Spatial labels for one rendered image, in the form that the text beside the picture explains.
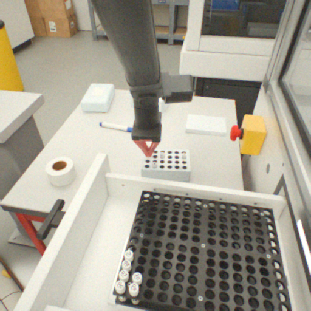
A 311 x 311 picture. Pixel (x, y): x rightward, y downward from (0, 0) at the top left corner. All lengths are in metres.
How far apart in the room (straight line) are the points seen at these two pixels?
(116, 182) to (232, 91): 0.78
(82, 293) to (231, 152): 0.54
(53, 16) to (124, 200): 4.32
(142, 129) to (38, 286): 0.37
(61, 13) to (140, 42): 4.32
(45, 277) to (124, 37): 0.30
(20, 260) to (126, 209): 1.09
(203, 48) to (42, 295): 0.92
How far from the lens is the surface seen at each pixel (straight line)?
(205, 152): 0.75
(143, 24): 0.29
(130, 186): 0.49
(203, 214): 0.43
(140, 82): 0.42
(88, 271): 0.46
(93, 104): 0.92
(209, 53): 1.06
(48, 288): 0.38
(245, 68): 1.08
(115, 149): 0.76
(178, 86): 0.53
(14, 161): 1.10
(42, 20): 4.82
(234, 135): 0.63
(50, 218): 0.43
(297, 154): 0.44
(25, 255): 1.55
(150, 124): 0.57
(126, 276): 0.36
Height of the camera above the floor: 1.24
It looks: 42 degrees down
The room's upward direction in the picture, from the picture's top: straight up
